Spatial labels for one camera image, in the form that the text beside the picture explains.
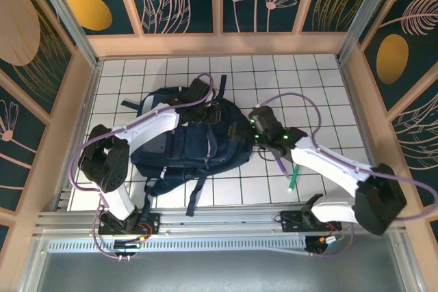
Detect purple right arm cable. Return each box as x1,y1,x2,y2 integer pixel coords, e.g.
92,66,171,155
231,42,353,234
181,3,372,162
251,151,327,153
258,92,438,258

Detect navy blue backpack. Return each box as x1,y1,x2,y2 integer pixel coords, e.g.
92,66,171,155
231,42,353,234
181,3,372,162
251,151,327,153
120,75,254,217

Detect grey metal sheet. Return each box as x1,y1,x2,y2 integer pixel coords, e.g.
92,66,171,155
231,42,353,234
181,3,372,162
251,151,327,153
20,233,422,292

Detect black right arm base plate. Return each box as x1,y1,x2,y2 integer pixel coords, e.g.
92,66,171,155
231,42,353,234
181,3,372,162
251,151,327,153
279,209,343,233

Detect purple marker pen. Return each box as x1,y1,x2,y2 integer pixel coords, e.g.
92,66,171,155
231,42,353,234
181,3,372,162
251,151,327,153
275,157,290,176

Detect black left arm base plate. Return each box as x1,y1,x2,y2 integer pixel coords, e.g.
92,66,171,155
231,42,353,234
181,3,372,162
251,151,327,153
98,212,162,237

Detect aluminium frame post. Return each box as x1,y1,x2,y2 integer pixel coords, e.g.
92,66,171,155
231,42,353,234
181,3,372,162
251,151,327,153
29,0,102,67
337,0,398,64

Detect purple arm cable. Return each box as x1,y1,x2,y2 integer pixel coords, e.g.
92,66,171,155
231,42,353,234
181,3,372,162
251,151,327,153
70,72,217,261
258,92,438,258

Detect aluminium mounting rail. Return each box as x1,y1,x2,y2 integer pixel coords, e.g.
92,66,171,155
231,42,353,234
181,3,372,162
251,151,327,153
32,204,407,238

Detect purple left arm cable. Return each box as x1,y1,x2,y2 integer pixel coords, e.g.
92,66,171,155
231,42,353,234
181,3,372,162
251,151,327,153
70,72,217,261

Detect slotted grey cable duct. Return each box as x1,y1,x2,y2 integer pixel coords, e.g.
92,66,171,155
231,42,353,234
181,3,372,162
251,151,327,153
46,235,309,255

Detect green marker pen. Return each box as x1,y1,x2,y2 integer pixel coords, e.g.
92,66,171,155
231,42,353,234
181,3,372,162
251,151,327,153
287,163,301,193

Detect red orange wire bundle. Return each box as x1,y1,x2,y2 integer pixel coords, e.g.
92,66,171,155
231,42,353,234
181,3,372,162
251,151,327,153
318,224,346,245
135,222,154,243

